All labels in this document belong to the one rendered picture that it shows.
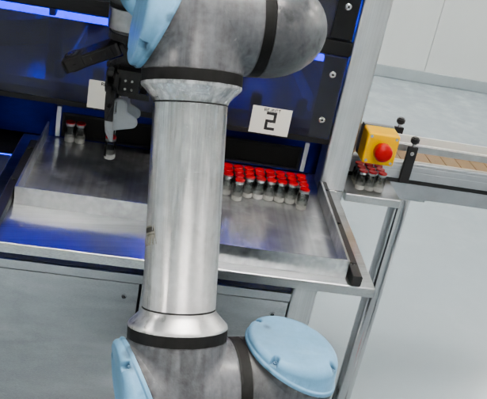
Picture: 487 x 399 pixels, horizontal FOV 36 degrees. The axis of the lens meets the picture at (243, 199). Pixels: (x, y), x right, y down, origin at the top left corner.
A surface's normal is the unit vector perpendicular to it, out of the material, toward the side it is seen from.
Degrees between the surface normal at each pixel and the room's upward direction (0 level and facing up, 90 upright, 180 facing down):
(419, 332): 0
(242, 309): 90
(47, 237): 0
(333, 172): 90
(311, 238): 0
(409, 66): 90
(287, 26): 73
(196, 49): 67
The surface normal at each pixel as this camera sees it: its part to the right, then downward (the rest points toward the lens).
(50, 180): 0.18, -0.89
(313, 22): 0.79, -0.04
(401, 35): 0.06, 0.44
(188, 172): 0.11, 0.06
